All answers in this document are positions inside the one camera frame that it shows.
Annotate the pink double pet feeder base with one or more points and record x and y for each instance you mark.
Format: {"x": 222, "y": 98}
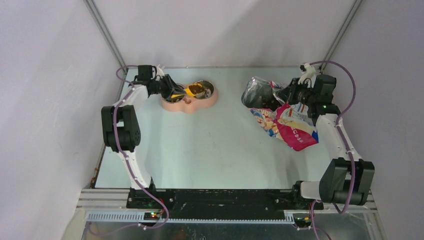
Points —
{"x": 189, "y": 104}

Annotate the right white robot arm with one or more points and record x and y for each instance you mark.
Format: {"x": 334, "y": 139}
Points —
{"x": 348, "y": 178}

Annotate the aluminium corner post right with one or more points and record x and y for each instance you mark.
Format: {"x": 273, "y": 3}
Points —
{"x": 348, "y": 19}

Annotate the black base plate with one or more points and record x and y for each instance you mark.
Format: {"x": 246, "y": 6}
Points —
{"x": 207, "y": 203}

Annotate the aluminium corner post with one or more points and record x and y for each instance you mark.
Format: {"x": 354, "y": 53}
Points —
{"x": 104, "y": 31}
{"x": 348, "y": 19}

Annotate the aluminium corner post left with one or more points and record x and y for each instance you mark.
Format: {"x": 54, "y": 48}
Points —
{"x": 104, "y": 31}

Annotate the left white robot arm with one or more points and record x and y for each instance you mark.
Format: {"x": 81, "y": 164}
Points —
{"x": 120, "y": 125}

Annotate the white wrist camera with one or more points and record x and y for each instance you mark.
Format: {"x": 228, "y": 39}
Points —
{"x": 159, "y": 73}
{"x": 308, "y": 74}

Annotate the left steel bowl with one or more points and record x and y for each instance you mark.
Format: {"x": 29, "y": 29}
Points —
{"x": 167, "y": 94}

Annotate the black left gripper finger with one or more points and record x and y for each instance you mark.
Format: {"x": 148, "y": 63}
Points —
{"x": 174, "y": 87}
{"x": 175, "y": 97}

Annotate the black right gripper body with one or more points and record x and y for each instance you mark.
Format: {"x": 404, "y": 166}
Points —
{"x": 300, "y": 93}

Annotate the right steel bowl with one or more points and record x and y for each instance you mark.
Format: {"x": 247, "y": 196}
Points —
{"x": 209, "y": 89}

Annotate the steel bowl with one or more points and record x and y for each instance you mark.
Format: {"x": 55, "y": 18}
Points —
{"x": 167, "y": 94}
{"x": 209, "y": 89}

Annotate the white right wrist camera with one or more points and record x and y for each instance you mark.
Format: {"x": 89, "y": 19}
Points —
{"x": 308, "y": 74}

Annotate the colourful cat food bag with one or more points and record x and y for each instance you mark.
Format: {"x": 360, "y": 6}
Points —
{"x": 267, "y": 101}

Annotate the grey slotted cable duct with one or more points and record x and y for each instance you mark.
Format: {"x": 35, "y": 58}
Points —
{"x": 146, "y": 217}

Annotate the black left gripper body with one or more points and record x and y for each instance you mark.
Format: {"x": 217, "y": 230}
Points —
{"x": 163, "y": 87}

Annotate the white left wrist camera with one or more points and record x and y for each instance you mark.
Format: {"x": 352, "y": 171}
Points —
{"x": 159, "y": 73}

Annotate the yellow plastic food scoop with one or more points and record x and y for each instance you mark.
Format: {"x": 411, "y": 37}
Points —
{"x": 188, "y": 92}

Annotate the brown kibble pet food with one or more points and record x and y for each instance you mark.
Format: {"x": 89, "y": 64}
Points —
{"x": 196, "y": 89}

